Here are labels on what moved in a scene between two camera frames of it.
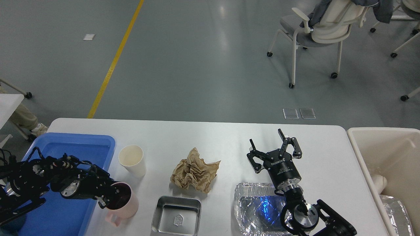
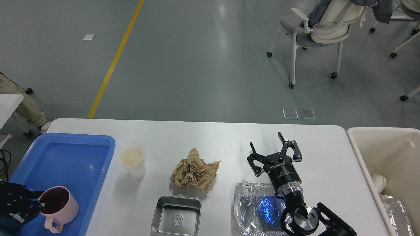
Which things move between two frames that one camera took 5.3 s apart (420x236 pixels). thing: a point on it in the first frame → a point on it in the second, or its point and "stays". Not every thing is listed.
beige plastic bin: x=393 y=153 stays
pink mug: x=115 y=217 → x=60 y=207
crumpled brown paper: x=194 y=172 stays
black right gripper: x=279 y=163 stays
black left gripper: x=99 y=185 → x=12 y=202
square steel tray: x=176 y=215 stays
